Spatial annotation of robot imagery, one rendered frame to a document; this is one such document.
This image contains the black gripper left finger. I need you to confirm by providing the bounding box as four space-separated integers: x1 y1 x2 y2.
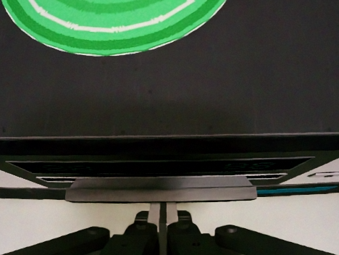
1 202 164 255

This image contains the green round disc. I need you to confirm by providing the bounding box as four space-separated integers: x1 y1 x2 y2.
2 0 226 56

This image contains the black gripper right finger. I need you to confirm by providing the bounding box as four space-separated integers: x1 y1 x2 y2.
163 202 337 255

